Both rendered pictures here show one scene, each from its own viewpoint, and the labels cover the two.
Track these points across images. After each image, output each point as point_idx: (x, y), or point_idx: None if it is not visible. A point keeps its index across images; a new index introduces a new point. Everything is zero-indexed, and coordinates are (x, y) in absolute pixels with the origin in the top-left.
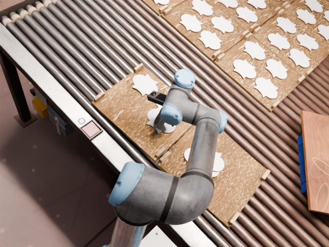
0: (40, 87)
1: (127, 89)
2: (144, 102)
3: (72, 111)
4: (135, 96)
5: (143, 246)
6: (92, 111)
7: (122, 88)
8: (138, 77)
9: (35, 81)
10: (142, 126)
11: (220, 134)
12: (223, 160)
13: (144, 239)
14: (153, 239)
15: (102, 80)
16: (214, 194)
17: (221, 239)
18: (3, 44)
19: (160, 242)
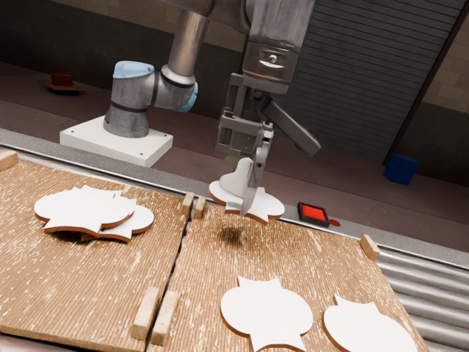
0: (418, 239)
1: (369, 295)
2: (313, 287)
3: (358, 229)
4: (340, 289)
5: (151, 147)
6: None
7: (377, 292)
8: (405, 343)
9: (433, 244)
10: (265, 239)
11: (44, 318)
12: (25, 246)
13: (153, 151)
14: (142, 151)
15: (417, 298)
16: (54, 186)
17: (30, 156)
18: None
19: (132, 149)
